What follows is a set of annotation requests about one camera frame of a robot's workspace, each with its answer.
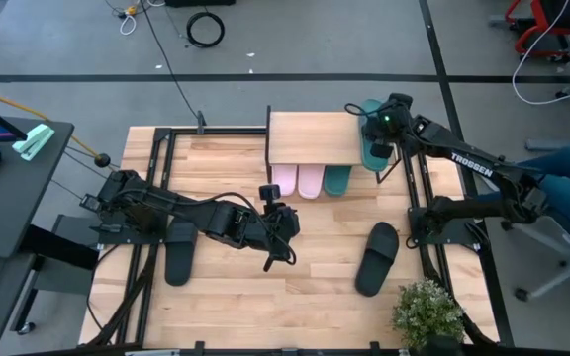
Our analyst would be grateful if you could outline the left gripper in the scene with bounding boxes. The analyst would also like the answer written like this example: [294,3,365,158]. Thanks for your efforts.
[258,202,302,273]

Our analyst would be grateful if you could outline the green slide sandal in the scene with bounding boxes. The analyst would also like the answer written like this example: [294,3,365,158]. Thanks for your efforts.
[357,98,398,174]
[323,164,353,197]

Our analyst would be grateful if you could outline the pink slide sandal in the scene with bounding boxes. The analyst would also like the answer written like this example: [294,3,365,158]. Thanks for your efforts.
[271,163,299,198]
[297,163,326,201]

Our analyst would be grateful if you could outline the black slide sandal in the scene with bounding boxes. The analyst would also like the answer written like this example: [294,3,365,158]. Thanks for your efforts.
[163,219,200,288]
[354,221,401,299]

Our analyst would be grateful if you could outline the potted plant with white blossoms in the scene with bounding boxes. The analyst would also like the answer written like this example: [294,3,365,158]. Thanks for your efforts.
[392,278,467,356]

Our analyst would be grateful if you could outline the person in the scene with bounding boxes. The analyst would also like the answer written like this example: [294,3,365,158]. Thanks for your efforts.
[515,145,570,251]

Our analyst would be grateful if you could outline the grey office chair base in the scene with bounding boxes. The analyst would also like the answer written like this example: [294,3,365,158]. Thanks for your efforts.
[500,217,570,331]

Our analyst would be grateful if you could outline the dark grey side desk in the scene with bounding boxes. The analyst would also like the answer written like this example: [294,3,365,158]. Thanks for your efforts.
[0,117,99,356]

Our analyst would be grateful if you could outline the mint green stapler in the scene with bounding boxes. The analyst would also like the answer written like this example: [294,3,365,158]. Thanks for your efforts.
[11,123,56,162]

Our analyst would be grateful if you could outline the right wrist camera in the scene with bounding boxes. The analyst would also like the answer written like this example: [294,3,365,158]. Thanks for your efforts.
[369,142,395,160]

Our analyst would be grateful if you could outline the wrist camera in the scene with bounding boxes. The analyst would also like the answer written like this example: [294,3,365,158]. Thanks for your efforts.
[258,183,283,204]
[369,142,395,160]

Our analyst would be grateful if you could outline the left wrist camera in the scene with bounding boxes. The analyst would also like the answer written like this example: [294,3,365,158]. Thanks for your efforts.
[258,183,283,204]

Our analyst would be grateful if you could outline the wooden shelf black metal frame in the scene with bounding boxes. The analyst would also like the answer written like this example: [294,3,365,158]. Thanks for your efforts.
[264,104,404,185]

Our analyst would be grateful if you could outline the black table frame rails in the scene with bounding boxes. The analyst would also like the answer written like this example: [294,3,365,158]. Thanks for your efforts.
[79,125,503,356]

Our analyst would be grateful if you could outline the white floor cable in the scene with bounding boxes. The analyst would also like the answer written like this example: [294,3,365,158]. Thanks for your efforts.
[511,0,570,107]

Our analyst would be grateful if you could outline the coiled black cable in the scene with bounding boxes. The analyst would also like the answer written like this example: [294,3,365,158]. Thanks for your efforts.
[185,11,227,49]

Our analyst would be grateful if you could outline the long black floor cable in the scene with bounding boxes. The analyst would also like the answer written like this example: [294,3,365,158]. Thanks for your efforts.
[138,0,208,135]

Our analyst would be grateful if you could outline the yellow floor cable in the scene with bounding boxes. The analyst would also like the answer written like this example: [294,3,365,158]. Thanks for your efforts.
[0,82,102,160]

